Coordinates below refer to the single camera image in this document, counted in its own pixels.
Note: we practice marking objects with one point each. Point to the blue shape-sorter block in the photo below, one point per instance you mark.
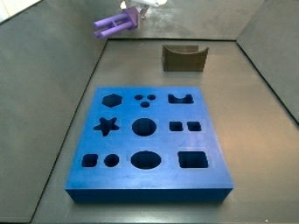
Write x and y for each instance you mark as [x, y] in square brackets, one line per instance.
[148, 149]

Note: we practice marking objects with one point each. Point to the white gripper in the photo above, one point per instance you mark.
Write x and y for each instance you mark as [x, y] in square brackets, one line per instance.
[147, 3]

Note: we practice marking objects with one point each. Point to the purple three-prong object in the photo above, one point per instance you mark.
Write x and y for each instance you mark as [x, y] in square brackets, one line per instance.
[117, 23]

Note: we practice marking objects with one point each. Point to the black curved fixture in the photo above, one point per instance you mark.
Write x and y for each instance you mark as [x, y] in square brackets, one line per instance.
[183, 58]

